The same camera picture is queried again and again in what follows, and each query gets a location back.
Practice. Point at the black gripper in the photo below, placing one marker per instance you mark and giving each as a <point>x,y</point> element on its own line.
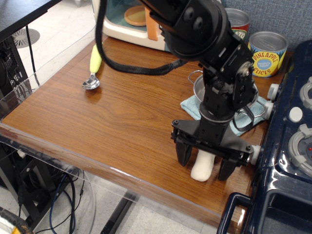
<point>213,137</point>

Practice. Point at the plush white brown mushroom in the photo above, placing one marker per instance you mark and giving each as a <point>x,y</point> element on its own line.
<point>203,166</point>

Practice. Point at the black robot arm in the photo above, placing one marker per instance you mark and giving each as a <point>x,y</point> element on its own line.
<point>199,30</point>

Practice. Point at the teal cream toy microwave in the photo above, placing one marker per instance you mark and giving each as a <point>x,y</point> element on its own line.
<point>115,26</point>

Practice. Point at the light blue cloth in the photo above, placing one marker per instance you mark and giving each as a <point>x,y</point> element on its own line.
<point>191,106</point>

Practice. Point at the stainless steel pot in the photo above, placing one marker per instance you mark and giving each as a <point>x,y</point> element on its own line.
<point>199,90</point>

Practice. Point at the dark blue toy stove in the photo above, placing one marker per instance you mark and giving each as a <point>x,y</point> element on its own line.
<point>281,199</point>

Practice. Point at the black table leg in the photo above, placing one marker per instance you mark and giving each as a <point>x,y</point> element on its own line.
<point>117,217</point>

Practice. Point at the pineapple slices can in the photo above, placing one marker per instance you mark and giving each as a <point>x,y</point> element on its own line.
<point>268,49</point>

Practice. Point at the tomato sauce can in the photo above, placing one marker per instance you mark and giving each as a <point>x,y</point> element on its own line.
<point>239,21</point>

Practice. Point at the orange toy plate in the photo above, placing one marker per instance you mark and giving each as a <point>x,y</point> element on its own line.
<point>135,16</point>

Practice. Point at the black desk at left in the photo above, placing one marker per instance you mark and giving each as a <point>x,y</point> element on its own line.
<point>16,14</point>

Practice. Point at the spoon with yellow-green handle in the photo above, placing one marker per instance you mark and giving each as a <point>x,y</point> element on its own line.
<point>95,62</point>

